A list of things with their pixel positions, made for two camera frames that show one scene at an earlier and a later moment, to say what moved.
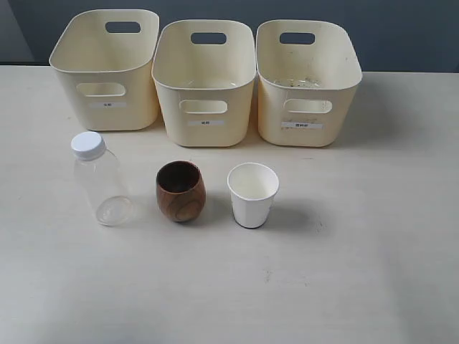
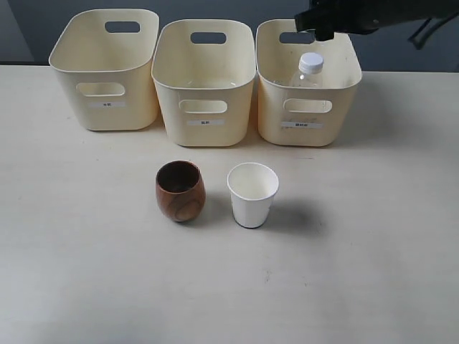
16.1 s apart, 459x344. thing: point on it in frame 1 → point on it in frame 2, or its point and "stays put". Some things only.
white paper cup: [252, 186] stays put
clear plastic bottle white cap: [100, 180] → [310, 65]
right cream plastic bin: [308, 72] stays put
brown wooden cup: [181, 190] stays put
